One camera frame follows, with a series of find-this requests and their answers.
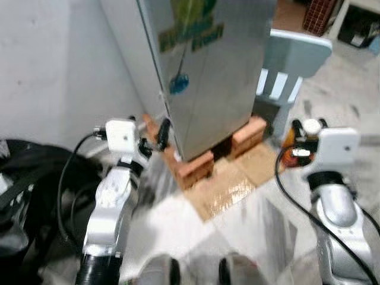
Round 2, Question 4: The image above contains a red clay brick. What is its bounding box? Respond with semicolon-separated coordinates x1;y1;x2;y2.
230;140;265;158
141;114;179;162
178;171;214;191
232;116;268;143
176;150;216;176

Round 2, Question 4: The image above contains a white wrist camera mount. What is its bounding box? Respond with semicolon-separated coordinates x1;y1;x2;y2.
104;119;150;170
303;127;362;179

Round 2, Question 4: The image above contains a flattened brown cardboard sheet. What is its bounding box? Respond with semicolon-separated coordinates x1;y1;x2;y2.
187;156;257;222
235;142;287;186

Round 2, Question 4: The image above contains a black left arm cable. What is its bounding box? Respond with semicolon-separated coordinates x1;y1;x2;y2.
56;128;109;250

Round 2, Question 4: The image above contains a light blue plastic chair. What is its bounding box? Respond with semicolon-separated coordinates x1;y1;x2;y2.
252;28;333;140

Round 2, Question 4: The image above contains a brown lattice basket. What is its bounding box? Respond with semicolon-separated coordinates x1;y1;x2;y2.
302;0;340;36

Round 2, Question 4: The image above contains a grey robot foot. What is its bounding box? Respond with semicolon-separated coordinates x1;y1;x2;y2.
132;254;182;285
218;252;269;285

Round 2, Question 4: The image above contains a white shelf unit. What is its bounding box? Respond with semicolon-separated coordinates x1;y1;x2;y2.
328;0;380;55

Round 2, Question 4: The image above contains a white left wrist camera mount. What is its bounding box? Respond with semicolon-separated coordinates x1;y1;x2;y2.
104;119;150;170

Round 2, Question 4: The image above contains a silver fridge door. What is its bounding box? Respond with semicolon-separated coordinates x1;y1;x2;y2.
138;0;278;162

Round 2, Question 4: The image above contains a grey robot left foot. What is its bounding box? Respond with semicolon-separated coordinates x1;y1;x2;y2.
132;254;182;285

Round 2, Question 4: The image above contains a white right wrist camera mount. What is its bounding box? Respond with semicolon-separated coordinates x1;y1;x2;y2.
303;127;362;179

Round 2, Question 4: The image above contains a small blue container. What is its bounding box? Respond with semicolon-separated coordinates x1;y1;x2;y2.
367;36;380;55

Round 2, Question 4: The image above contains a ribbed bottle orange red liquid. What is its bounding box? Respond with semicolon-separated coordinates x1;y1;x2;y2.
280;118;324;170

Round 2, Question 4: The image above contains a black bag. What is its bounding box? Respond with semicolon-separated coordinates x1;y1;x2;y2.
0;138;105;277

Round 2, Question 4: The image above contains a grey robot right foot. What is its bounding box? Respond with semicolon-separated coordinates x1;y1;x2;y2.
218;252;269;285

